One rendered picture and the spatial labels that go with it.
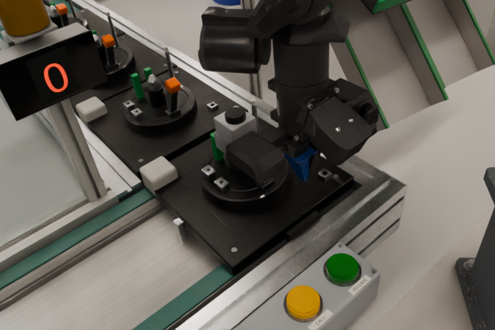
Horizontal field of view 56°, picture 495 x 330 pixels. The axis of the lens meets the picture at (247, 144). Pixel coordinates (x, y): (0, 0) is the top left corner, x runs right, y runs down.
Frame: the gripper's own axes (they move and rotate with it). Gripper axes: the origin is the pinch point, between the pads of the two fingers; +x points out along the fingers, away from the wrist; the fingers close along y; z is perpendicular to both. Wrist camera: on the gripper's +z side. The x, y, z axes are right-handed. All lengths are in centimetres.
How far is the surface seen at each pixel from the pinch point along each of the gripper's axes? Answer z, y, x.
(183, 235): -12.8, -12.8, 14.9
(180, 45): -78, 28, 23
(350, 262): 8.5, -0.5, 12.0
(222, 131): -14.1, -2.3, 2.0
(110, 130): -40.9, -9.7, 11.9
